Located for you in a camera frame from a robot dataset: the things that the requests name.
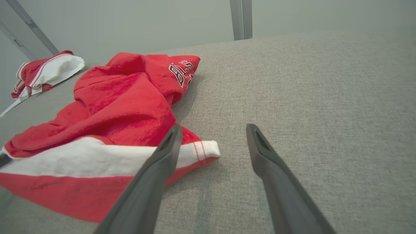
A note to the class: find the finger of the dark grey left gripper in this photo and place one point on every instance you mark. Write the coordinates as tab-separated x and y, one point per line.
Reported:
4	160

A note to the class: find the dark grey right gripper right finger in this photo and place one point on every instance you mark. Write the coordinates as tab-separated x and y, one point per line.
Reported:
286	201

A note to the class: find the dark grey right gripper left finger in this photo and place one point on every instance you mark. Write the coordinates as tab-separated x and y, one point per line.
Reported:
146	195

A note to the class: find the red white Bulls jersey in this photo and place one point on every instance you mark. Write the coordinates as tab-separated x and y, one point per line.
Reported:
113	107
35	73

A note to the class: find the grey metal post bracket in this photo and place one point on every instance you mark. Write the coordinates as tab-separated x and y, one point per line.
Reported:
241	19

